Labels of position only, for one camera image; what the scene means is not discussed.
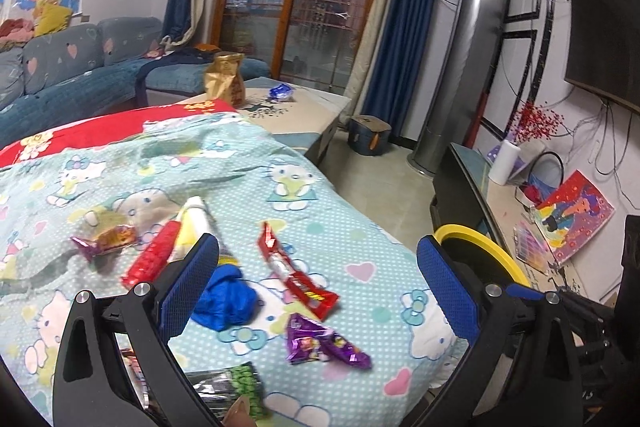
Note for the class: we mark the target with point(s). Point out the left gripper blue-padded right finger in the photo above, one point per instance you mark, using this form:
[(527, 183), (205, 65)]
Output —
[(491, 321)]

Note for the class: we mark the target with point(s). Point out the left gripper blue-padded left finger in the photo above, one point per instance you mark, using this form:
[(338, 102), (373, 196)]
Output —
[(91, 386)]

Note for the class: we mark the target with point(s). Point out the red foam fruit net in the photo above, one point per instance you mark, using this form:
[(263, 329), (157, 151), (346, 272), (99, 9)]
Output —
[(153, 259)]

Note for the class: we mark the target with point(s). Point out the black green snack wrapper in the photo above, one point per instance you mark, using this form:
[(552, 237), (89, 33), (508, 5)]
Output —
[(219, 389)]

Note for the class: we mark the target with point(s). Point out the blue plastic bag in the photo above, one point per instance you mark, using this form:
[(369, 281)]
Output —
[(226, 301)]

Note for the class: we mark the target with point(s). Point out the yellow white snack bag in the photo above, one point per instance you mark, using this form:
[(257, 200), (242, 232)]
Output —
[(196, 220)]

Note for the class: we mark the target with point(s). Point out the red long snack wrapper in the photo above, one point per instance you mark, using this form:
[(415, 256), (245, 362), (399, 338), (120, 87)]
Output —
[(318, 300)]

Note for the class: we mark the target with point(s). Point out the dark brown chocolate wrapper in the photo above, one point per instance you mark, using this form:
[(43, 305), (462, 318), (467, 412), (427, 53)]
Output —
[(136, 376)]

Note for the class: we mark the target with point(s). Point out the yellow rimmed black trash bin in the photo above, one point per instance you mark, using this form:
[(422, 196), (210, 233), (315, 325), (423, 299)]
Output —
[(486, 259)]

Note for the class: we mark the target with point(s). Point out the person's left hand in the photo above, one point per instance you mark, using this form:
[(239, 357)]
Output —
[(239, 414)]

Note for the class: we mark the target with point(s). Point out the colourful bead tray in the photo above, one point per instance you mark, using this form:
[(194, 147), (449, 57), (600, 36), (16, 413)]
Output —
[(530, 250)]

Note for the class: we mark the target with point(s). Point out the colourful portrait painting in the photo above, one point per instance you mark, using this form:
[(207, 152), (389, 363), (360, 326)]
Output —
[(572, 215)]

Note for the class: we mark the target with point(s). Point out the hello kitty light blue blanket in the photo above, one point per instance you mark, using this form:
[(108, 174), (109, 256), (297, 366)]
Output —
[(245, 177)]

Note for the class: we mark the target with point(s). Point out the tv console cabinet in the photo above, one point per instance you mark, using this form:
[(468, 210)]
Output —
[(464, 195)]

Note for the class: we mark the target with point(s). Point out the red blanket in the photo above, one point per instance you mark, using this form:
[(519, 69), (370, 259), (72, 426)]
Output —
[(103, 130)]

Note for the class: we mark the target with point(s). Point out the white vase red flowers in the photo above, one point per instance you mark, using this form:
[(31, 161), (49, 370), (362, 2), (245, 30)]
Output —
[(532, 127)]

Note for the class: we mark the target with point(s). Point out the blue storage box stool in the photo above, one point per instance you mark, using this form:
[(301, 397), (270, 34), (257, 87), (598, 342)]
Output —
[(368, 135)]

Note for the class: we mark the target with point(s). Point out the blue grey sectional sofa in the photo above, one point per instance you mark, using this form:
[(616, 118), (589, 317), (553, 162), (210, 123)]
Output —
[(87, 70)]

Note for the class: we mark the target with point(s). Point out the silver tower air conditioner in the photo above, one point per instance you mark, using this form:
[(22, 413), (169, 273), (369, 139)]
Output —
[(461, 83)]

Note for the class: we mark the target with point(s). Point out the brown paper bag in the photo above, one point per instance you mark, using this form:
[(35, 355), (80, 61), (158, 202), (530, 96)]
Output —
[(223, 80)]

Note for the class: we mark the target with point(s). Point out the grey white coffee table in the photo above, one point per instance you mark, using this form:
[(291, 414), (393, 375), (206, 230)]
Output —
[(307, 123)]

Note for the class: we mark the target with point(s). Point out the blue curtain right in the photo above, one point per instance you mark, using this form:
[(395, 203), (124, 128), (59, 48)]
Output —
[(397, 66)]

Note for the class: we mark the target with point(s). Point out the small blue wrapper on table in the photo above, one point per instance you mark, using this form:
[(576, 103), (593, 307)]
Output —
[(281, 93)]

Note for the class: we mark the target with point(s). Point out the pile of clothes on sofa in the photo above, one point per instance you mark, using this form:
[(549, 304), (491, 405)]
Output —
[(15, 33)]

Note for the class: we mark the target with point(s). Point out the yellow cushion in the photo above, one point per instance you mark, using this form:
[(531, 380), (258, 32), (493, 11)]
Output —
[(50, 18)]

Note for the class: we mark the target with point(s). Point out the wall mounted black television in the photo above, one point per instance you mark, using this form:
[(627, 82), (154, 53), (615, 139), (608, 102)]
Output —
[(603, 55)]

